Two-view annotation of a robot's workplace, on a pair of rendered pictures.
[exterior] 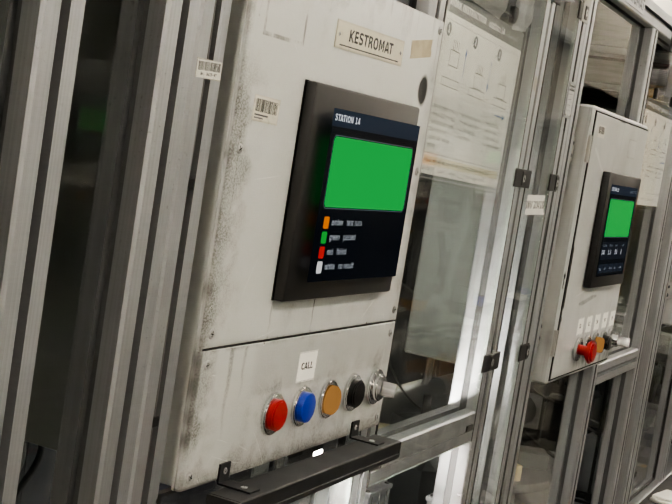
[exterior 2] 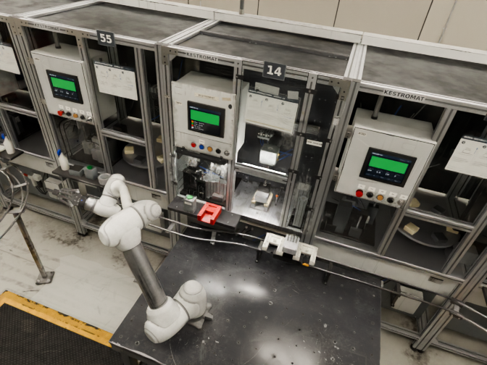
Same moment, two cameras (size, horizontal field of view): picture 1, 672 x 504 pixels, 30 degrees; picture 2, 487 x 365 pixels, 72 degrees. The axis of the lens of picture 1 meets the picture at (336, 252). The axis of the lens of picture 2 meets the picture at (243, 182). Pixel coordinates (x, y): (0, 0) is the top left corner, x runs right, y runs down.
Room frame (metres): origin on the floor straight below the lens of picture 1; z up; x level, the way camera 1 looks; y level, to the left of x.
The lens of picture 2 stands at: (1.20, -1.91, 2.61)
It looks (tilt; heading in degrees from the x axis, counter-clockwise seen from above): 37 degrees down; 81
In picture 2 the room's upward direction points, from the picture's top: 6 degrees clockwise
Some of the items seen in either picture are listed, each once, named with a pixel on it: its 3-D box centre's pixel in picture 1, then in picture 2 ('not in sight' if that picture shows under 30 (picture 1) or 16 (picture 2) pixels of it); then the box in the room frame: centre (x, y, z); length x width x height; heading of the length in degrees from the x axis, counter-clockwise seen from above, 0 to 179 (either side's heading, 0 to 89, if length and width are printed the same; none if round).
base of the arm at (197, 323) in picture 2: not in sight; (196, 311); (1.18, -0.76, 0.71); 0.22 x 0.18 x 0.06; 155
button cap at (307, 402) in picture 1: (301, 406); not in sight; (1.21, 0.01, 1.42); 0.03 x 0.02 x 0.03; 155
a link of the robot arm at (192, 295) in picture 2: not in sight; (191, 298); (1.15, -0.75, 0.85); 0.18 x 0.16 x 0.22; 45
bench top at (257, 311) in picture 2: not in sight; (259, 308); (1.58, -0.73, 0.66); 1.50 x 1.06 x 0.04; 155
